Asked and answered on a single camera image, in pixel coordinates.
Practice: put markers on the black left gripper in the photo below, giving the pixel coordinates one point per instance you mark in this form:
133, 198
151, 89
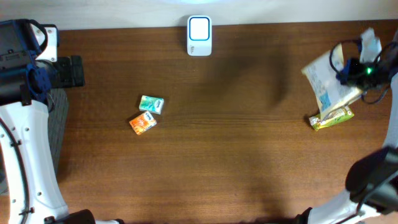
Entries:
68, 79

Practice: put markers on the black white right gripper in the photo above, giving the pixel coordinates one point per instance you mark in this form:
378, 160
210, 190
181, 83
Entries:
347, 74

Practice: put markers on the cream snack bag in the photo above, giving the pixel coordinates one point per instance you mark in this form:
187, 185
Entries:
329, 92

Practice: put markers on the green tea carton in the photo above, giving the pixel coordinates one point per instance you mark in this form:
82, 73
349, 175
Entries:
335, 117

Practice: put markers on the orange Kleenex tissue pack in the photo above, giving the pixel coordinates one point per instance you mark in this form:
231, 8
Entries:
143, 122

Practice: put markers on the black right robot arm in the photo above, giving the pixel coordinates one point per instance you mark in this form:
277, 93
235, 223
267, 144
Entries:
338, 78

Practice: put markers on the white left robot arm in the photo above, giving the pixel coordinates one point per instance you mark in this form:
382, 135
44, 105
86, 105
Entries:
30, 69

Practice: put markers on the white barcode scanner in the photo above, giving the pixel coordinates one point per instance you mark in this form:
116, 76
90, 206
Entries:
199, 36

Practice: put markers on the grey plastic basket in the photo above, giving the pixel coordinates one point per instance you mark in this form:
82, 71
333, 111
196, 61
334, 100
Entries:
56, 125

